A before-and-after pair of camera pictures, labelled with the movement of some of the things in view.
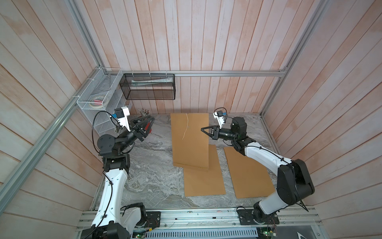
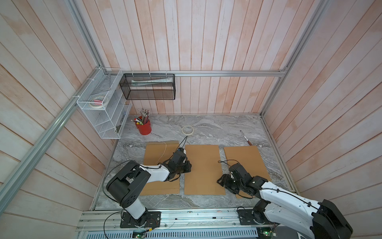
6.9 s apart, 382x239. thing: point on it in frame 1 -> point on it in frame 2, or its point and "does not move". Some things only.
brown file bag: [205, 182] does not move
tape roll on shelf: [97, 102] does not move
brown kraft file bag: [190, 145] -> [155, 153]
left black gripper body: [138, 133] -> [184, 168]
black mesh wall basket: [148, 86] does not move
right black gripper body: [219, 134] -> [230, 183]
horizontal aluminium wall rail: [196, 73] does not move
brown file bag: [250, 178] does not move
